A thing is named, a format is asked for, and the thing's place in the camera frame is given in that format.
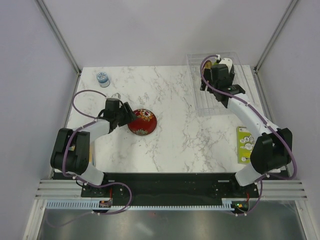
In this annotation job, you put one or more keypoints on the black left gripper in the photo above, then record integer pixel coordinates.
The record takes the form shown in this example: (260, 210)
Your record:
(131, 114)

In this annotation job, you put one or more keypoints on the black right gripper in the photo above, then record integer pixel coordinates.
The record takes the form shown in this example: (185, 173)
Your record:
(207, 75)

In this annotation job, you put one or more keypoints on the red floral plate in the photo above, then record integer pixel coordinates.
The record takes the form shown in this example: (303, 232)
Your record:
(145, 122)

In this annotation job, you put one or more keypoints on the yellow patterned plate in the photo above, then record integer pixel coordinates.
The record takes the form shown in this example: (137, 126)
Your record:
(206, 66)

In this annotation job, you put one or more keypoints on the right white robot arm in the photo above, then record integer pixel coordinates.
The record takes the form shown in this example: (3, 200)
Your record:
(273, 146)

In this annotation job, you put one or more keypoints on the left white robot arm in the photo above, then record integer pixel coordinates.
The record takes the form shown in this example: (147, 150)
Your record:
(71, 151)

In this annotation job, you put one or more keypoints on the blue white round jar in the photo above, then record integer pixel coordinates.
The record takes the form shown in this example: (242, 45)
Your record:
(103, 79)

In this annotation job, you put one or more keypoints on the yellow white booklet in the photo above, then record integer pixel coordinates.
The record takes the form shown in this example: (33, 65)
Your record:
(92, 154)

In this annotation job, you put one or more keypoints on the green printed booklet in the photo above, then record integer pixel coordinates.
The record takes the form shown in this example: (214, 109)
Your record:
(245, 144)

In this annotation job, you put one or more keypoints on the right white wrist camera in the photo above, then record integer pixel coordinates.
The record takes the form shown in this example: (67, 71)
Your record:
(227, 61)

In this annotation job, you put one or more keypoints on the white wire dish rack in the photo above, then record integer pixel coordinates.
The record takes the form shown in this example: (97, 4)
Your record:
(205, 102)

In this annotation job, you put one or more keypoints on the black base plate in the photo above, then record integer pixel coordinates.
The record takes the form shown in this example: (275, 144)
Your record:
(170, 189)

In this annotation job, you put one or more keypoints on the white slotted cable duct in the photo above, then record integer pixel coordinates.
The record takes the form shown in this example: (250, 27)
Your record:
(99, 205)

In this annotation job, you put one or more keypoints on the aluminium frame rail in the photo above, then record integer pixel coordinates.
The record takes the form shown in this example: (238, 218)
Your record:
(271, 190)

